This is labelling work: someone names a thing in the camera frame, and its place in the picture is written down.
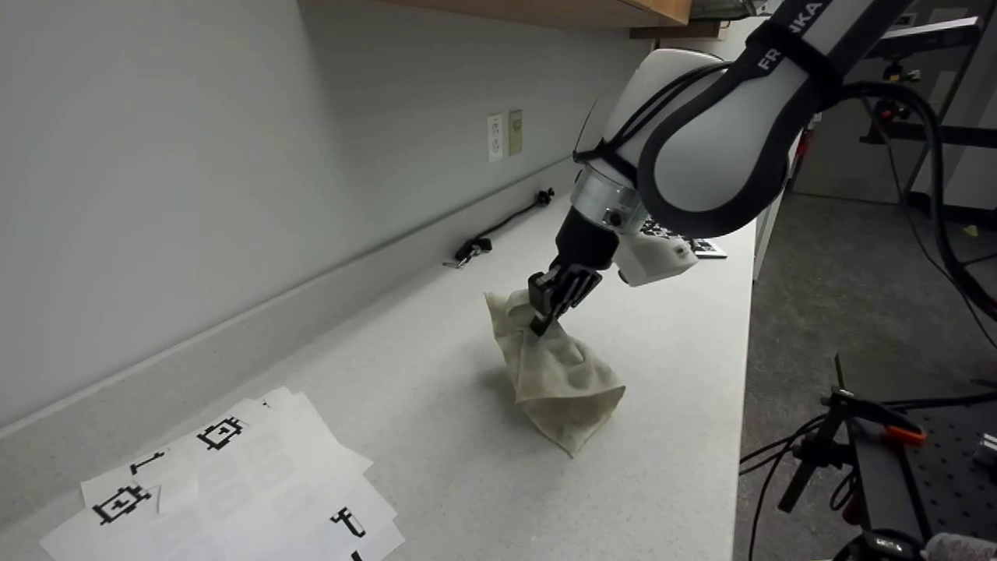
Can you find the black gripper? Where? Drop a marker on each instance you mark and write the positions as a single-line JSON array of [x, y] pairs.
[[586, 246]]

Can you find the beige cloth towel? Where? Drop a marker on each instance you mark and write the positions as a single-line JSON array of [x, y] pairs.
[[548, 385]]

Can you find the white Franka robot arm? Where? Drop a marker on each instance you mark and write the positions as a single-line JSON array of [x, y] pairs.
[[718, 136]]

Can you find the white printed paper sheet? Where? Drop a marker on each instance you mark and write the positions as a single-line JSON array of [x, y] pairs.
[[114, 488], [282, 436], [270, 531]]

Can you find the orange clamp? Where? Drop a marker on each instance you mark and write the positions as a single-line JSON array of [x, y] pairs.
[[904, 433]]

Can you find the black perforated breadboard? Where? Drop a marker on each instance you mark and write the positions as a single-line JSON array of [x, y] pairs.
[[960, 477]]

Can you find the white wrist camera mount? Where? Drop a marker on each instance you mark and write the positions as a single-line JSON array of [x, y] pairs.
[[656, 254]]

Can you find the white wall outlet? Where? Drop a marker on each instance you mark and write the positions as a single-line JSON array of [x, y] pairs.
[[495, 136]]

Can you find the black clamp camera stand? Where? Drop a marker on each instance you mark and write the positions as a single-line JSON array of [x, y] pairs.
[[851, 455]]

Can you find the black metal desk frame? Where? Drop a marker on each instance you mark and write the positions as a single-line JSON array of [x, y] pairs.
[[953, 136]]

